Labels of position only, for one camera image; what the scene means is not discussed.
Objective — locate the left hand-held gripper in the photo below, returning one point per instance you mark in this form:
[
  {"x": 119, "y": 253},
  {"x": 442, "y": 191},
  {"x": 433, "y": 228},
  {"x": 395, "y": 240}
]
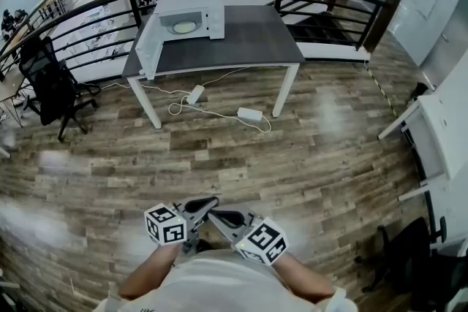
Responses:
[{"x": 164, "y": 226}]

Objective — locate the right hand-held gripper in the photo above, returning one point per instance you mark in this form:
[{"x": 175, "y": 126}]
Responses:
[{"x": 261, "y": 241}]

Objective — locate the pale yellow food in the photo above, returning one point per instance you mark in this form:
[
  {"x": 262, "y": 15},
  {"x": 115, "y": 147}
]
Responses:
[{"x": 185, "y": 27}]

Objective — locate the white plate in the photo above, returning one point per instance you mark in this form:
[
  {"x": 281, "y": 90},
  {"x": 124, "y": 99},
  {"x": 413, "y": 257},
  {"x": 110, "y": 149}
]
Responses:
[{"x": 174, "y": 27}]

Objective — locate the white microwave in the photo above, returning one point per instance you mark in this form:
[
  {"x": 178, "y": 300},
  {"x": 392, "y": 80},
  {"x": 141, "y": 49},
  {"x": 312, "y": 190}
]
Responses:
[{"x": 215, "y": 18}]

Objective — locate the person's left forearm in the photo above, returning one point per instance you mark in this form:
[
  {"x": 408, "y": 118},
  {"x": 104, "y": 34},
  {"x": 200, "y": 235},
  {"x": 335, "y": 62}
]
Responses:
[{"x": 146, "y": 277}]

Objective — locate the person's right forearm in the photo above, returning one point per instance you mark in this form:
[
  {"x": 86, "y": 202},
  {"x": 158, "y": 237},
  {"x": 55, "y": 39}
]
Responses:
[{"x": 303, "y": 277}]

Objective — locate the person's white shirt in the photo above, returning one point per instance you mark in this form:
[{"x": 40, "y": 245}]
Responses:
[{"x": 219, "y": 285}]

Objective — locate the white power strip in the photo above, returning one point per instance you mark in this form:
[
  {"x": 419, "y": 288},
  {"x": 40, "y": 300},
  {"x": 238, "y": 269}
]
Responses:
[
  {"x": 195, "y": 93},
  {"x": 249, "y": 114}
]

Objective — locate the dark table with white legs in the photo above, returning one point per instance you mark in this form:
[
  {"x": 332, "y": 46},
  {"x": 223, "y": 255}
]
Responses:
[{"x": 248, "y": 40}]

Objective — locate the black office chair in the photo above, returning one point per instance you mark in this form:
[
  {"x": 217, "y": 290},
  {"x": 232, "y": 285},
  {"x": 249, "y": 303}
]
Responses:
[
  {"x": 409, "y": 259},
  {"x": 51, "y": 84}
]

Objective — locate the black bag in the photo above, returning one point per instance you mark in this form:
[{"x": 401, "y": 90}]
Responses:
[{"x": 420, "y": 89}]

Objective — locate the black railing with brown posts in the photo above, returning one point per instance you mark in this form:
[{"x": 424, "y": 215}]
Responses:
[{"x": 382, "y": 22}]

